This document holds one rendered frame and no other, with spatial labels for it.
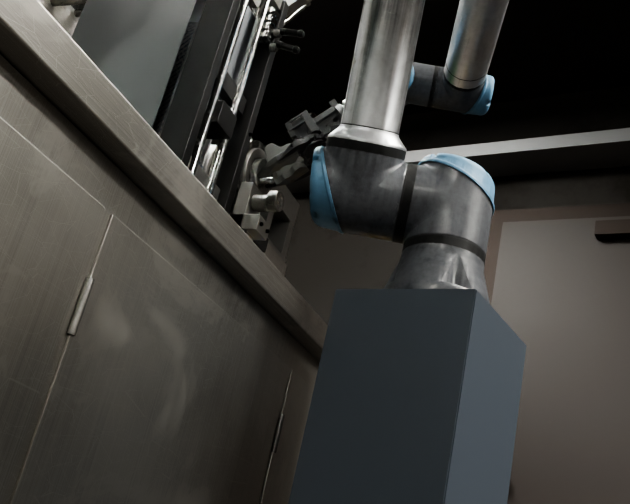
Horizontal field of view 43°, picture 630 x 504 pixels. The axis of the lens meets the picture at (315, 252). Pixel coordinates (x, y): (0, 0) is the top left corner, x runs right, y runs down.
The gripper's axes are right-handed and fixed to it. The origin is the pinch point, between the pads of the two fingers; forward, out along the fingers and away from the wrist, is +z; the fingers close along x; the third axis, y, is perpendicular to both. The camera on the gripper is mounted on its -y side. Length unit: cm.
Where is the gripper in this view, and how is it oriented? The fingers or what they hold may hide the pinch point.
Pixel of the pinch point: (268, 180)
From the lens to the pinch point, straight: 158.1
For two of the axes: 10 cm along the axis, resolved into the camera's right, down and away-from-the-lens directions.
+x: -3.3, -4.3, -8.4
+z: -8.4, 5.3, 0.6
